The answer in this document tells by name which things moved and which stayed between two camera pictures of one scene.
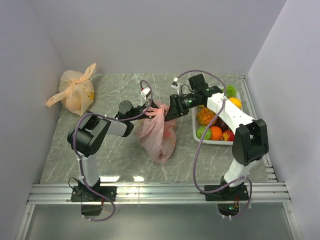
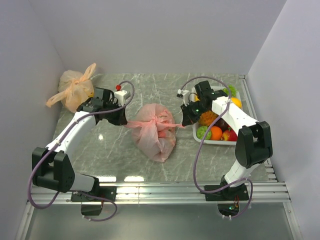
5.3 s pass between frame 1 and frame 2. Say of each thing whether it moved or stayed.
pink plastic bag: stayed
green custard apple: stayed
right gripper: moved
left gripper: moved
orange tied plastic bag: stayed
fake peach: stayed
